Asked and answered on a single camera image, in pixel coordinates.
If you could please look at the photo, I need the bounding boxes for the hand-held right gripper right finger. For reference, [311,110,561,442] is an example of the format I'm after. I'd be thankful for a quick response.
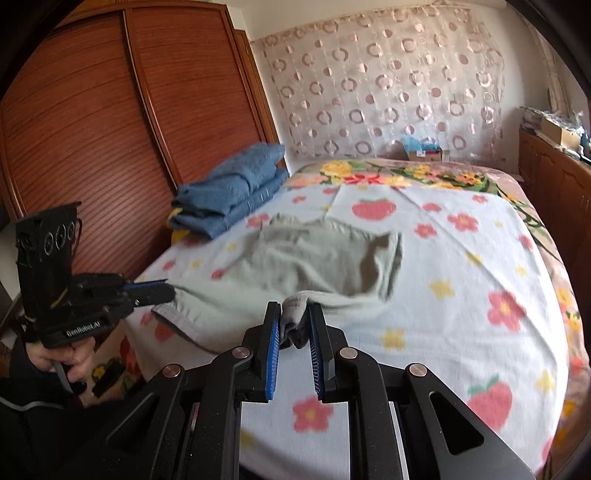
[307,301,534,480]

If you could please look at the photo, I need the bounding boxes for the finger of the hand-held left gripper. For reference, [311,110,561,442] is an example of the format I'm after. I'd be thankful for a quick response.
[131,284,176,306]
[121,278,169,292]

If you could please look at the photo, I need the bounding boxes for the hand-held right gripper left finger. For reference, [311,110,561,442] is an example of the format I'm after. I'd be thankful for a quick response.
[105,301,282,480]

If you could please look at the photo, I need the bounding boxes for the grey pants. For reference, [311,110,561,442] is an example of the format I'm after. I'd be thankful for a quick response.
[152,213,403,352]

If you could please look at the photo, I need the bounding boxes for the person's left forearm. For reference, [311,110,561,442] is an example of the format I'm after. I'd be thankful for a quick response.
[0,342,153,480]

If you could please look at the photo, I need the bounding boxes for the person's left hand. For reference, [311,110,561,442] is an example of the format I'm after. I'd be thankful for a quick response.
[28,337,95,384]

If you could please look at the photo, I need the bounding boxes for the folded blue jeans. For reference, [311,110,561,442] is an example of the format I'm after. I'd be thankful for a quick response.
[168,168,291,240]
[203,142,287,195]

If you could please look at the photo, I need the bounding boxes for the white flower-print blanket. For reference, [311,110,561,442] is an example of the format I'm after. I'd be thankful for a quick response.
[122,185,571,480]

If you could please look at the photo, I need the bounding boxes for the wooden slatted wardrobe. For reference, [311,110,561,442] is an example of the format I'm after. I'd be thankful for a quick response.
[0,0,289,324]

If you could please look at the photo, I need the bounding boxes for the small cardboard box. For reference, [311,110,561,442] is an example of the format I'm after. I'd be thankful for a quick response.
[406,148,452,162]

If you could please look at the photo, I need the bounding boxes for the bed with floral sheet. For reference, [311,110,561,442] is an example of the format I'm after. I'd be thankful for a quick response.
[90,158,591,472]

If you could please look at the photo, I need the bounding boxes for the blue plastic packet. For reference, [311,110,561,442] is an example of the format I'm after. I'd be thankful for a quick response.
[401,135,443,154]

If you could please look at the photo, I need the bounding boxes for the circle-patterned sheer curtain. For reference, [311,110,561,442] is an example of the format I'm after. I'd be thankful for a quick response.
[252,2,509,162]

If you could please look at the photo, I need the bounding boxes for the wooden side cabinet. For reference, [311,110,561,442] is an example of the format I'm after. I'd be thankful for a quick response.
[517,127,591,259]

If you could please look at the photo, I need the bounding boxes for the open cardboard box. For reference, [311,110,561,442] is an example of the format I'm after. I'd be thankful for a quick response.
[541,117,581,145]

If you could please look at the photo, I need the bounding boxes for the white tied curtain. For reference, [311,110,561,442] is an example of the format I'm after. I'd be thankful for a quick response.
[538,37,571,112]

